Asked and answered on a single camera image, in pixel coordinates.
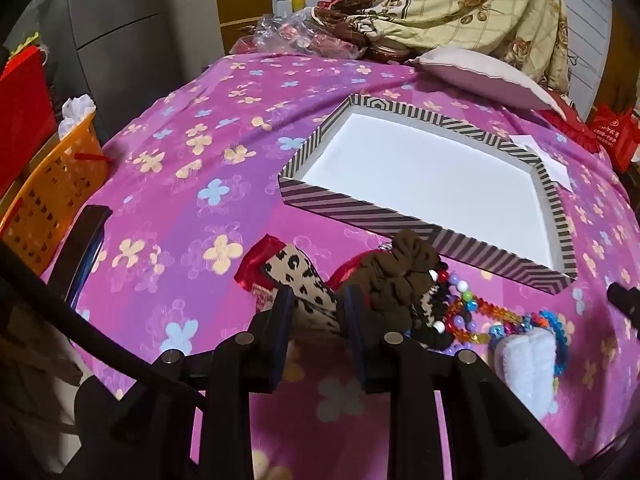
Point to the yellow cup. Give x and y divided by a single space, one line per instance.
298 5

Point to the grey refrigerator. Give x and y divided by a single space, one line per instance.
126 54

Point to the brown scrunchie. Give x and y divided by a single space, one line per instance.
399 291

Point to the orange plastic basket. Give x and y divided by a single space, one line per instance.
46 205

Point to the white pink pillow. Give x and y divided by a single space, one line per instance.
488 77

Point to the red ruffled cushion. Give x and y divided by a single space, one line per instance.
571 125

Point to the white fluffy hair band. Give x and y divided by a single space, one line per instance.
525 363

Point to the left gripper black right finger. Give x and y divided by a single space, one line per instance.
390 363

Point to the red box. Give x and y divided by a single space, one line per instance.
26 113

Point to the cream floral quilt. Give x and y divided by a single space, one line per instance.
530 35

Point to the white paper sheet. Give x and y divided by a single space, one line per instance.
556 170

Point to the red satin bow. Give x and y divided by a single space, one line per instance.
251 271

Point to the striped hexagonal white tray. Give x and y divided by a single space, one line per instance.
474 197

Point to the leopard print hair bow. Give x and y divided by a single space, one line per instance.
315 308

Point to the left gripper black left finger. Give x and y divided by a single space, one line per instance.
245 363

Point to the red shopping bag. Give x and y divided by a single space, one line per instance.
618 133

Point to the pink floral bed sheet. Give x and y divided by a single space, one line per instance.
195 187

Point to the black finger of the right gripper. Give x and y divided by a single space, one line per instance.
626 300

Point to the clear plastic bag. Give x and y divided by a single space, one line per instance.
312 31

